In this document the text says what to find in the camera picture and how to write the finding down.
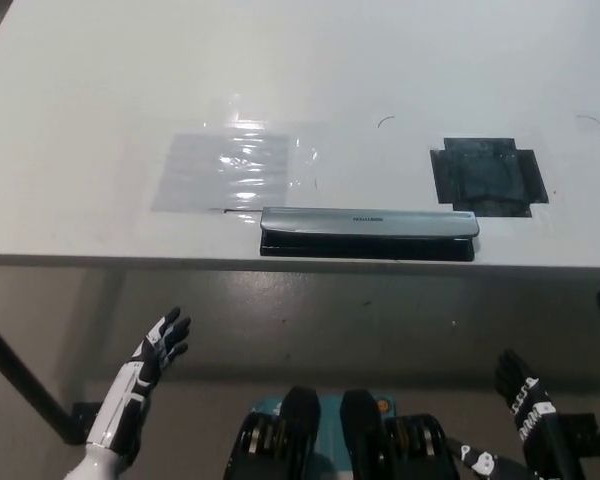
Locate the clear plastic sleeve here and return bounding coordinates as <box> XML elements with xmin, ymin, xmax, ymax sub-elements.
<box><xmin>150</xmin><ymin>93</ymin><xmax>329</xmax><ymax>215</ymax></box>

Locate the black table leg foot plate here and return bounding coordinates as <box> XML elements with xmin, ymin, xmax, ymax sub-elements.
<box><xmin>69</xmin><ymin>401</ymin><xmax>106</xmax><ymax>445</ymax></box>
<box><xmin>554</xmin><ymin>411</ymin><xmax>600</xmax><ymax>457</ymax></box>

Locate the silver black hole puncher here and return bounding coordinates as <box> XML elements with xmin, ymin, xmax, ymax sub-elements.
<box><xmin>258</xmin><ymin>206</ymin><xmax>481</xmax><ymax>262</ymax></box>

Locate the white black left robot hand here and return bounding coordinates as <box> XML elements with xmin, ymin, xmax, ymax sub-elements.
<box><xmin>85</xmin><ymin>306</ymin><xmax>193</xmax><ymax>457</ymax></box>

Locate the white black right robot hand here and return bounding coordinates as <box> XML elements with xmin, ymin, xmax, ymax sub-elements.
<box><xmin>448</xmin><ymin>348</ymin><xmax>582</xmax><ymax>480</ymax></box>

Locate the black metal table leg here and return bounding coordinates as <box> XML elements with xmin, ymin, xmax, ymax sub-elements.
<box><xmin>0</xmin><ymin>309</ymin><xmax>79</xmax><ymax>444</ymax></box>

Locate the black tape patch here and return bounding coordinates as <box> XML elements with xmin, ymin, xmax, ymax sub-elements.
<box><xmin>428</xmin><ymin>137</ymin><xmax>550</xmax><ymax>219</ymax></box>

